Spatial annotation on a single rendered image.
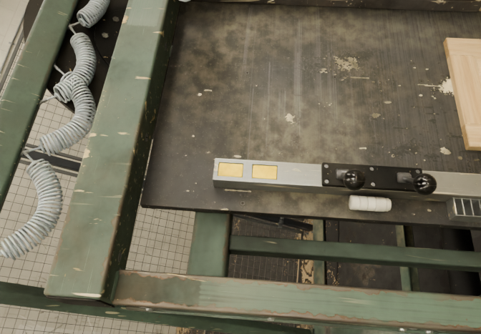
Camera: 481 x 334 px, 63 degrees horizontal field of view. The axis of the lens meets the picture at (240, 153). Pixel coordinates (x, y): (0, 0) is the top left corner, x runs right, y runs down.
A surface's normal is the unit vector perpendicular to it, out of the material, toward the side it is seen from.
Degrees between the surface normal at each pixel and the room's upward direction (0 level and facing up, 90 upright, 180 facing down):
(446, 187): 60
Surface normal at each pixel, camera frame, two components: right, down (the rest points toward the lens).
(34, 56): 0.49, -0.37
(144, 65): -0.02, -0.46
